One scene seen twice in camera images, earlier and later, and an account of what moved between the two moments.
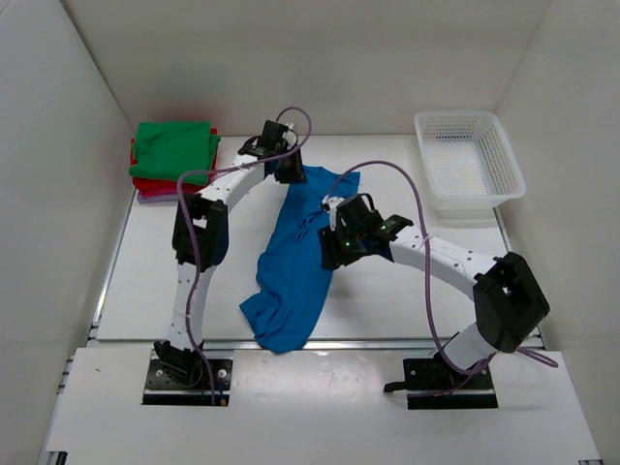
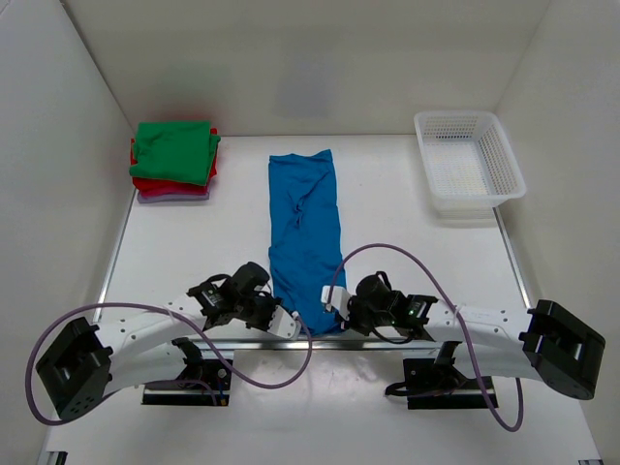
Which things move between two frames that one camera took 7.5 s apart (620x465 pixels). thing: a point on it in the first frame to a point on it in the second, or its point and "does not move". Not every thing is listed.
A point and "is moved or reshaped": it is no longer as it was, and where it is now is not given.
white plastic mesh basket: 471,165 does not move
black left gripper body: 282,149 to 258,308
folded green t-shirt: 165,150 does not move
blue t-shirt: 292,280 is moved or reshaped
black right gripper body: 351,239 to 362,319
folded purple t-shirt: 173,198 does not move
